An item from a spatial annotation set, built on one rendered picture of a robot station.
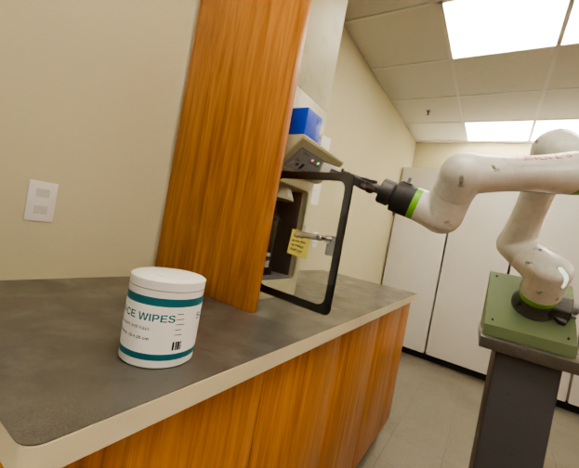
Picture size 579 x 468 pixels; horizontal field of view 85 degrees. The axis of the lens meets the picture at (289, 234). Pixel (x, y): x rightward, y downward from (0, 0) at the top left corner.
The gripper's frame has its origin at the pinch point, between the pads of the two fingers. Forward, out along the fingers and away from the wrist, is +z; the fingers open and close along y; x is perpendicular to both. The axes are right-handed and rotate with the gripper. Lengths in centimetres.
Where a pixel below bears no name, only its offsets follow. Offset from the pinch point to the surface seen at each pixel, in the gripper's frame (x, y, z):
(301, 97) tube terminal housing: -18.9, -12.9, 24.7
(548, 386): 45, -35, -93
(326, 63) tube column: -35, -29, 27
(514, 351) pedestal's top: 38, -33, -78
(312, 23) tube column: -44, -17, 32
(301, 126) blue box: -9.3, 1.4, 14.2
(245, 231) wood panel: 25.5, 16.2, 13.7
